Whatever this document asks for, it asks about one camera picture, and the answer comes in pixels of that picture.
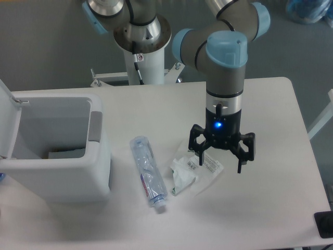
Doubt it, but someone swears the white frame leg right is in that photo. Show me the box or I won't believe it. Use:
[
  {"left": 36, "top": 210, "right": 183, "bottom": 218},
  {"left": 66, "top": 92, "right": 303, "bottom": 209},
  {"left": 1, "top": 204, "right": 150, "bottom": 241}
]
[{"left": 308, "top": 89, "right": 332, "bottom": 140}]

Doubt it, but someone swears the white open trash can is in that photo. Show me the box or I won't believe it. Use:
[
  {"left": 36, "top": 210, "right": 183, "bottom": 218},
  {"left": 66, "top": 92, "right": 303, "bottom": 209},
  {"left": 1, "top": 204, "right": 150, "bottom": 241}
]
[{"left": 1, "top": 83, "right": 111, "bottom": 203}]

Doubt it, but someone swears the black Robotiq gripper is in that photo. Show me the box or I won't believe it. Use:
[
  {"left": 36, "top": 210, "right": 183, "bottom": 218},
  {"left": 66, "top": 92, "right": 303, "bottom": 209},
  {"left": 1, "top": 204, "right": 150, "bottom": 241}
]
[{"left": 188, "top": 109, "right": 255, "bottom": 173}]

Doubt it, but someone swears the white plastic wrapper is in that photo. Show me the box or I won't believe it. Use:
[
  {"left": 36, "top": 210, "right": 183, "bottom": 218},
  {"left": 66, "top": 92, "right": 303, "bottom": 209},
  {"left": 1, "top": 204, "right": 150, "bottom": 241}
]
[{"left": 170, "top": 140, "right": 224, "bottom": 196}]

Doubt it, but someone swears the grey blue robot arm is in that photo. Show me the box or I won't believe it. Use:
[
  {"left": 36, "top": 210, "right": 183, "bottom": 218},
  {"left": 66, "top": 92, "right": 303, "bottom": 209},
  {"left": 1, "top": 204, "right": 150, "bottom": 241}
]
[{"left": 82, "top": 1, "right": 271, "bottom": 166}]

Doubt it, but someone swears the black device at table edge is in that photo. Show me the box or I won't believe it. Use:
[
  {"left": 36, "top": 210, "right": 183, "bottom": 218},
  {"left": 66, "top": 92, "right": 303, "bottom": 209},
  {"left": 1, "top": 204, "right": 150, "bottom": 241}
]
[{"left": 314, "top": 211, "right": 332, "bottom": 239}]

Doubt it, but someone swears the crushed clear plastic bottle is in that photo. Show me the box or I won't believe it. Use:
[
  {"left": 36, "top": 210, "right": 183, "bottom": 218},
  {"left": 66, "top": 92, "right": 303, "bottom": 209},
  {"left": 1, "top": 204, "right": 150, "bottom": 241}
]
[{"left": 130, "top": 136, "right": 168, "bottom": 214}]

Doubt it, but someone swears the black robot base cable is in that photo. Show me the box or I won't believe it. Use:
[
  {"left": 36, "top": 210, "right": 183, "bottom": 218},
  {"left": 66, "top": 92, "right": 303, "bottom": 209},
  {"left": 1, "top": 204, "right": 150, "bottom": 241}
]
[{"left": 131, "top": 41, "right": 145, "bottom": 85}]

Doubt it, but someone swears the blue plastic bag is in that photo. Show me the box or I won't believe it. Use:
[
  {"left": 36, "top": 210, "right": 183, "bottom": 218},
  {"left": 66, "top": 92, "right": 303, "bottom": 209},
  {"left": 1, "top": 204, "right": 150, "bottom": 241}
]
[{"left": 285, "top": 1, "right": 332, "bottom": 24}]

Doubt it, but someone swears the white pedestal foot frame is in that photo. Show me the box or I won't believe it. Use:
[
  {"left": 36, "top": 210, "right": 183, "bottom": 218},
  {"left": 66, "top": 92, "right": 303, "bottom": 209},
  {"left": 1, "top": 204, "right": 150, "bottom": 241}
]
[{"left": 91, "top": 62, "right": 185, "bottom": 87}]

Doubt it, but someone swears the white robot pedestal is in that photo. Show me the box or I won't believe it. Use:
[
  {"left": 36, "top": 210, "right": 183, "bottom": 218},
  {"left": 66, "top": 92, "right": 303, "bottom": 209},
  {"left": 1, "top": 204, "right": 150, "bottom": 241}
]
[{"left": 113, "top": 15, "right": 172, "bottom": 85}]

